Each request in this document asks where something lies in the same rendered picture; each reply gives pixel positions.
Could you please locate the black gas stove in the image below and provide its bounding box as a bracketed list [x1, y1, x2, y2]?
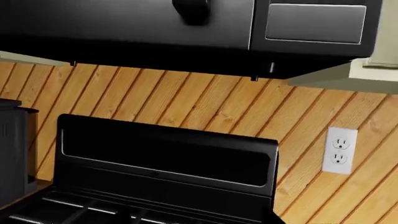
[0, 113, 289, 224]

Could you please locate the black over-range microwave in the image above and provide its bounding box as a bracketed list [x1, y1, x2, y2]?
[0, 0, 383, 82]

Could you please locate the black coffee maker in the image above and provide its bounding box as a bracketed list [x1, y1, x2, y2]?
[0, 97, 40, 206]

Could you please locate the white wall outlet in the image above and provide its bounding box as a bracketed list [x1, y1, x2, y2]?
[322, 126, 359, 175]

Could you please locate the pale green wall cabinet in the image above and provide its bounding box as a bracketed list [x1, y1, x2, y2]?
[287, 0, 398, 93]

